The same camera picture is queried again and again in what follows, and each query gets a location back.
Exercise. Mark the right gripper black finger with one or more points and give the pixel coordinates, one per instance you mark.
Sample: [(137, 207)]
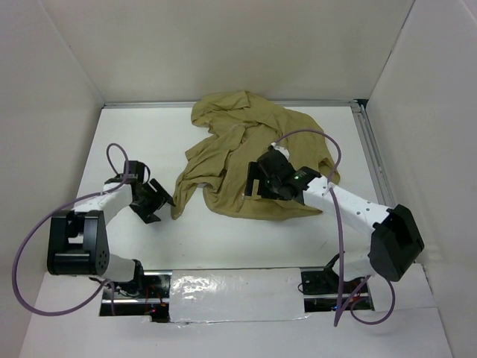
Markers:
[(256, 187), (254, 172)]

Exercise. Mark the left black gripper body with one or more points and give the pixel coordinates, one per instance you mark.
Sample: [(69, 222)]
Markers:
[(150, 198)]

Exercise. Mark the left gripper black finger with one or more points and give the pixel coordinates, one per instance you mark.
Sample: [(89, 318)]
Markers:
[(157, 195), (146, 211)]

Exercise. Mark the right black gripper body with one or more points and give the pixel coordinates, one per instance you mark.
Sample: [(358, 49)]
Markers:
[(271, 190)]

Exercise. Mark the khaki tan jacket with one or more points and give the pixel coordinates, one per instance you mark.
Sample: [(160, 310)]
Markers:
[(241, 126)]

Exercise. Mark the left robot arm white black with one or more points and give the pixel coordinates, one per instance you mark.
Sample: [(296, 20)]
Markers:
[(78, 242)]

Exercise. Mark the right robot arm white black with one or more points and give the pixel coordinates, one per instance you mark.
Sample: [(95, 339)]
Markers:
[(391, 236)]

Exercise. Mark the white taped cover plate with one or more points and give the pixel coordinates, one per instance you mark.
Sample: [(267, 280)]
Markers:
[(243, 295)]

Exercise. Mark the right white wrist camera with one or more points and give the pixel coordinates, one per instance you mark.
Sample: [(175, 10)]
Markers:
[(277, 147)]

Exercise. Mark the aluminium frame rail back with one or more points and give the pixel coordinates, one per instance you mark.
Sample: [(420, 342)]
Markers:
[(284, 103)]

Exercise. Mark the aluminium frame rail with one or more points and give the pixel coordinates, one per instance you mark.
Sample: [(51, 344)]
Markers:
[(371, 152), (284, 103)]

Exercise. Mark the aluminium frame rail right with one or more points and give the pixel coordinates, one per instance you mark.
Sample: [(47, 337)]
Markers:
[(371, 152)]

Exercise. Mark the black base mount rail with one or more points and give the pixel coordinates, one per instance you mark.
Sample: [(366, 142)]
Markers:
[(318, 286)]

